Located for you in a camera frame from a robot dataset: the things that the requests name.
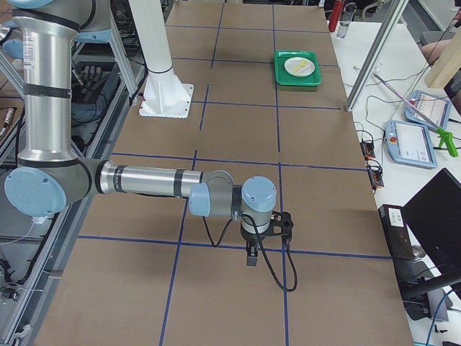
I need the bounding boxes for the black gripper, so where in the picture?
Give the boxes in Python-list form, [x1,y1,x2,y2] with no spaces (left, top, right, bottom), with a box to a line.
[241,230,264,266]

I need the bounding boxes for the white round plate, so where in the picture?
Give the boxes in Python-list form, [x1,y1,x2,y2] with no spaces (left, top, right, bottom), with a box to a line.
[284,57,316,78]

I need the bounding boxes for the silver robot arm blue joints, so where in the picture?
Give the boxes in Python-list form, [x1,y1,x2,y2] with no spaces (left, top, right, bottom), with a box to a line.
[4,1,276,239]

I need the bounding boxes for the black box device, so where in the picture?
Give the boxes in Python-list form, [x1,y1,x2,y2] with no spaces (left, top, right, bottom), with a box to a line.
[378,204,414,261]

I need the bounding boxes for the orange black connector board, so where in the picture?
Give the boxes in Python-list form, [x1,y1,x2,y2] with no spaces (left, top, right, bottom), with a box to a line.
[360,141,375,159]

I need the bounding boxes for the green plastic tray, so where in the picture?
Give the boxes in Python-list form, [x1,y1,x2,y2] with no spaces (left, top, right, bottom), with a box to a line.
[274,50,322,87]

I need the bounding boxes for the black monitor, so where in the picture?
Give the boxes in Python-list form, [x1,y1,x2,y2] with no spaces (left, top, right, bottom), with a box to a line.
[403,168,460,273]

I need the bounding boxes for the blue teach pendant near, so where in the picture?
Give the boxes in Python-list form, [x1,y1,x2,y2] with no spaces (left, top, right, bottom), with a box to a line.
[385,120,437,169]

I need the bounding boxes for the blue teach pendant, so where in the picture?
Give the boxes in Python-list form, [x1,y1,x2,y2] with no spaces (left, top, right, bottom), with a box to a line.
[409,90,452,129]
[385,120,437,169]

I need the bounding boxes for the silver reacher grabber tool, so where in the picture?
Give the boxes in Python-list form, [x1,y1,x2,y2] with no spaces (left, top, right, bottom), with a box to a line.
[372,72,459,157]

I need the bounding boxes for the blue teach pendant far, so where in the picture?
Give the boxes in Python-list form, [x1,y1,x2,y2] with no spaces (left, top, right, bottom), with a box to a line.
[409,90,452,129]

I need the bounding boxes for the clear plastic water bottle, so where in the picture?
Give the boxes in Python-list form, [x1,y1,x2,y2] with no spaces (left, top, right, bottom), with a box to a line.
[336,2,357,38]

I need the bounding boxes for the red cylinder bottle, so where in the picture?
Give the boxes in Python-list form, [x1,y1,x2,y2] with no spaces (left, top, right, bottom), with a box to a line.
[328,0,345,32]

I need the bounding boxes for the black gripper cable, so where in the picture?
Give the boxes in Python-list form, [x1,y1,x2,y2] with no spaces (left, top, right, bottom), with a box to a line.
[201,212,299,291]

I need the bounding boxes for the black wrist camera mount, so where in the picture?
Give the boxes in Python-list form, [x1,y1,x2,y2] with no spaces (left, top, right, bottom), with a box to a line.
[264,210,294,241]

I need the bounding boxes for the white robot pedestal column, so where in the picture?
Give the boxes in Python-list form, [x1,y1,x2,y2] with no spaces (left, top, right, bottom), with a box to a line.
[130,1,194,118]

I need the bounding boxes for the aluminium frame post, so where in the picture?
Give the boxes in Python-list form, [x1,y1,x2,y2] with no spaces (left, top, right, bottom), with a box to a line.
[345,0,409,112]

